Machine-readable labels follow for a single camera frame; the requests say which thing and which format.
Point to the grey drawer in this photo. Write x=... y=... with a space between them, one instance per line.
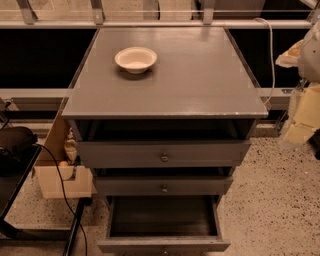
x=153 y=186
x=163 y=225
x=163 y=154

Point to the cardboard box with items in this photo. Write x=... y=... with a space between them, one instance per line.
x=63 y=180

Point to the grey wooden drawer cabinet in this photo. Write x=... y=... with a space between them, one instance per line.
x=198 y=90

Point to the grey middle drawer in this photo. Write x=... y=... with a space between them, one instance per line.
x=153 y=186

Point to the black bag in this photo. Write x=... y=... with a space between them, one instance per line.
x=14 y=141

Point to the black side table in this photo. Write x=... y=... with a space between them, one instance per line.
x=12 y=186

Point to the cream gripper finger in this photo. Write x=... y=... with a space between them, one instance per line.
x=306 y=119
x=289 y=58

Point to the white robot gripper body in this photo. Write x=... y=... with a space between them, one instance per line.
x=310 y=57

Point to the white paper bowl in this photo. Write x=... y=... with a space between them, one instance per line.
x=136 y=60

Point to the grey top drawer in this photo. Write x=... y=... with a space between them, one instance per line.
x=163 y=154

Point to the grey bottom drawer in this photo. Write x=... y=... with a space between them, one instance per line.
x=163 y=225

